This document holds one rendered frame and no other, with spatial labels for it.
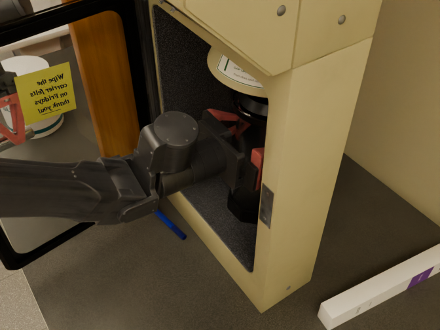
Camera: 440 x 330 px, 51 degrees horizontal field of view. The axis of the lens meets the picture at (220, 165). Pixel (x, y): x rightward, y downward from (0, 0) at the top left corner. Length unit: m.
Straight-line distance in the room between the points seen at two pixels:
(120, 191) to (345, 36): 0.31
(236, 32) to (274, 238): 0.33
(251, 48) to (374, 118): 0.65
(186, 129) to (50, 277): 0.43
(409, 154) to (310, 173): 0.44
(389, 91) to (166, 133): 0.53
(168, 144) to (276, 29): 0.22
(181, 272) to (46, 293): 0.23
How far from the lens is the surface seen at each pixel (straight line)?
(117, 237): 0.90
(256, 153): 0.64
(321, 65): 0.47
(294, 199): 0.59
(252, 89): 0.56
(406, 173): 1.02
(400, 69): 0.93
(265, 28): 0.39
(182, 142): 0.55
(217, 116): 0.71
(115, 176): 0.60
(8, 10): 0.68
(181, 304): 0.81
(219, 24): 0.36
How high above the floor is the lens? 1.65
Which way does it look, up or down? 44 degrees down
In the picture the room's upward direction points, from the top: straight up
